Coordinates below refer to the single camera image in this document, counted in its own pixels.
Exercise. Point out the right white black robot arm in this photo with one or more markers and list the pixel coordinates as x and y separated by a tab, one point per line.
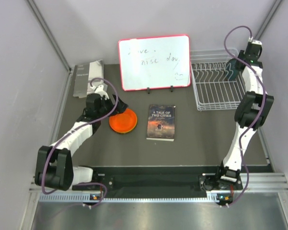
252	111

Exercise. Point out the lime green plate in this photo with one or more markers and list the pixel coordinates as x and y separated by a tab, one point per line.
125	122

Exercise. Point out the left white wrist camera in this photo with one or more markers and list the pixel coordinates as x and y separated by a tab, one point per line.
101	89

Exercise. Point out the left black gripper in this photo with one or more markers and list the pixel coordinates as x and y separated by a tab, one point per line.
120	108

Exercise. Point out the A Tale of Two Cities book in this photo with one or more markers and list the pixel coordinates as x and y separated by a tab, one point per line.
161	122

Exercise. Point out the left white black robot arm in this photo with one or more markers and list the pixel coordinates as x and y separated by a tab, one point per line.
54	168

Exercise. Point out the white wire dish rack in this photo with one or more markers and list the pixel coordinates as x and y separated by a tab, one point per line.
212	89

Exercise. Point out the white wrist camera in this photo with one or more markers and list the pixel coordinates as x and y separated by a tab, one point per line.
253	44
101	89

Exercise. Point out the orange plate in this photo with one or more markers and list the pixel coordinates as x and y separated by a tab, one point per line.
112	118

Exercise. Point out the grey white manual booklet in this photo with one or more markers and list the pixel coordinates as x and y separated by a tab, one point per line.
84	74

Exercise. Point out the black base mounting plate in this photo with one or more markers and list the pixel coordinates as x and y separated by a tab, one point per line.
153	182

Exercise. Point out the dark teal plate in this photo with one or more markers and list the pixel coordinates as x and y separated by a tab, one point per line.
233	68

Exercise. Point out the red framed whiteboard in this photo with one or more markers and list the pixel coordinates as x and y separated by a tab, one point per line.
155	62

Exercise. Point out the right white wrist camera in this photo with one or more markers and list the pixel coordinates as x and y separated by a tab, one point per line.
253	44

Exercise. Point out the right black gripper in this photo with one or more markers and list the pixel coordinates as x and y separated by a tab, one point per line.
241	54

